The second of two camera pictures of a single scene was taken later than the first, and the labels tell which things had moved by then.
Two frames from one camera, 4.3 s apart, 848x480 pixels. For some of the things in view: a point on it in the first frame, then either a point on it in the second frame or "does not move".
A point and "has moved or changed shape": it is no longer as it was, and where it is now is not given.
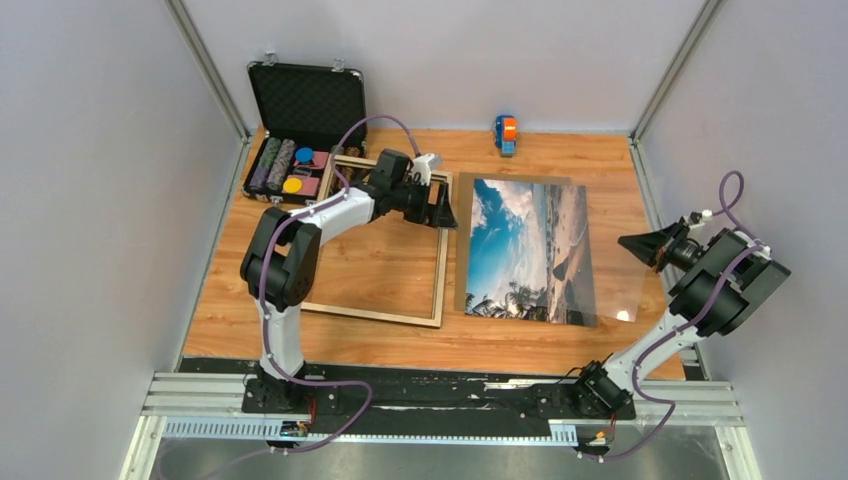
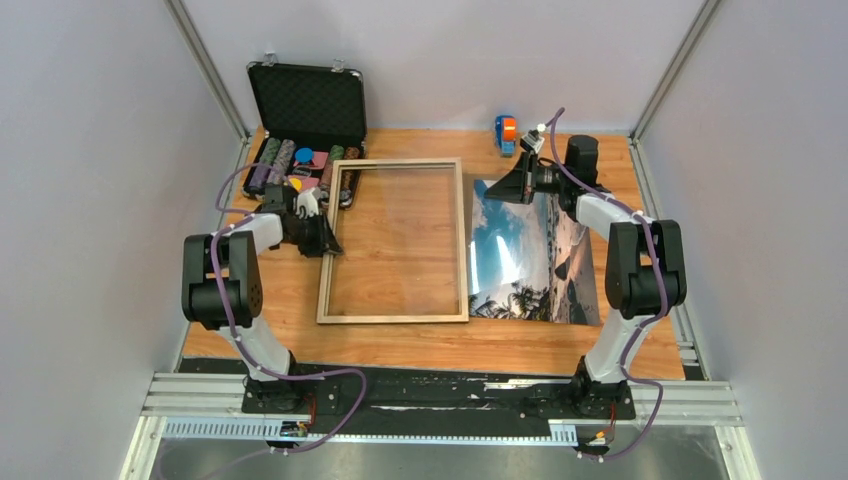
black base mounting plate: (339, 403) does not move
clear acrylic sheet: (614, 279) has moved or changed shape
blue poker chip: (304, 155) does not move
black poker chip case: (304, 110) does not move
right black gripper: (648, 247) → (513, 187)
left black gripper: (442, 217) → (326, 242)
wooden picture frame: (436, 322) → (415, 163)
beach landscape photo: (529, 253) does not move
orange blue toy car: (506, 134) does not move
